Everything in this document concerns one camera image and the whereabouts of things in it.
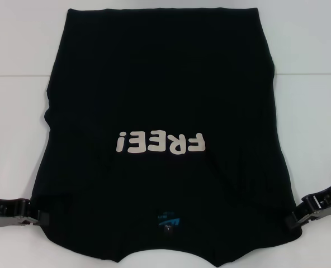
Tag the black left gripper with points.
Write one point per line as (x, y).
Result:
(6, 212)

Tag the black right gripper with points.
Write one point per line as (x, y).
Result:
(327, 203)

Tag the black shirt with FREE print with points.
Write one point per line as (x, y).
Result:
(154, 83)

